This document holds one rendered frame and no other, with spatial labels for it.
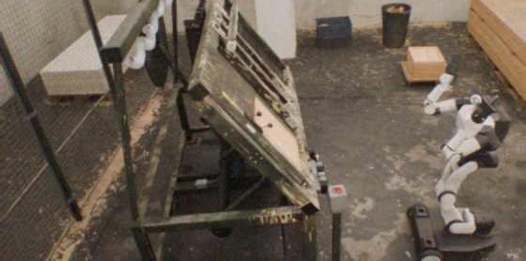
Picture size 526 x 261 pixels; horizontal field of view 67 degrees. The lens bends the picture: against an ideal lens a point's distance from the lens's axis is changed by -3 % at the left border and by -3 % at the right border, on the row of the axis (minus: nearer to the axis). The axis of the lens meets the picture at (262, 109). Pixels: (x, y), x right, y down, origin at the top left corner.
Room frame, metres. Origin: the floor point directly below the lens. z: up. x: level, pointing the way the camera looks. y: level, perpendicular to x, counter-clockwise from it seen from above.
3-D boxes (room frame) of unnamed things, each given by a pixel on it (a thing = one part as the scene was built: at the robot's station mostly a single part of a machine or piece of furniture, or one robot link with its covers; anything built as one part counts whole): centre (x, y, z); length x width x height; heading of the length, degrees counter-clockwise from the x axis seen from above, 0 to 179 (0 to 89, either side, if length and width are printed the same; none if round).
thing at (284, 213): (3.22, 0.35, 0.41); 2.20 x 1.38 x 0.83; 179
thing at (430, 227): (2.30, -1.53, 0.19); 0.64 x 0.52 x 0.33; 80
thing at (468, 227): (2.29, -1.56, 0.28); 0.21 x 0.20 x 0.13; 80
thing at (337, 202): (2.16, -0.47, 0.84); 0.12 x 0.12 x 0.18; 89
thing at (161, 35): (3.13, 0.77, 1.85); 0.80 x 0.06 x 0.80; 179
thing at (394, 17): (6.55, -2.42, 0.33); 0.52 x 0.51 x 0.65; 170
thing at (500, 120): (2.30, -1.55, 1.23); 0.34 x 0.30 x 0.36; 170
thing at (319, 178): (2.60, -0.42, 0.69); 0.50 x 0.14 x 0.24; 179
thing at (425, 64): (5.25, -2.38, 0.20); 0.61 x 0.53 x 0.40; 170
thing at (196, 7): (3.97, 0.55, 1.38); 0.70 x 0.15 x 0.85; 179
